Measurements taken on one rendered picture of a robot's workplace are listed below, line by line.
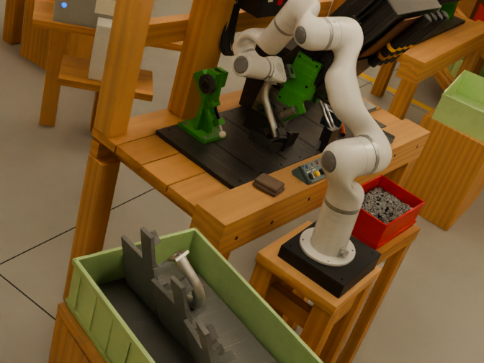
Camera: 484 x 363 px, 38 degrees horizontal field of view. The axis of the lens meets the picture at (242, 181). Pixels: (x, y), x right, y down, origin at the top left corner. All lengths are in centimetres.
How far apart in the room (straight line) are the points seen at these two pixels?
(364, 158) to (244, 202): 53
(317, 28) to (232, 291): 81
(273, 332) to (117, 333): 43
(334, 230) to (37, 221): 180
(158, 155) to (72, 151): 163
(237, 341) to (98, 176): 102
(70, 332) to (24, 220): 163
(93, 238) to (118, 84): 71
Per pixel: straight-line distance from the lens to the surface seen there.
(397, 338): 365
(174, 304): 179
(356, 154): 211
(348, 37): 223
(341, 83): 217
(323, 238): 230
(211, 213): 237
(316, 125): 316
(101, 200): 284
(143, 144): 268
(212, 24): 277
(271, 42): 243
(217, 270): 212
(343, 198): 220
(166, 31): 274
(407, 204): 288
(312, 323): 235
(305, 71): 280
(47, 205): 376
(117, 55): 254
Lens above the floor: 224
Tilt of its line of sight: 31 degrees down
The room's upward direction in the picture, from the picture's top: 18 degrees clockwise
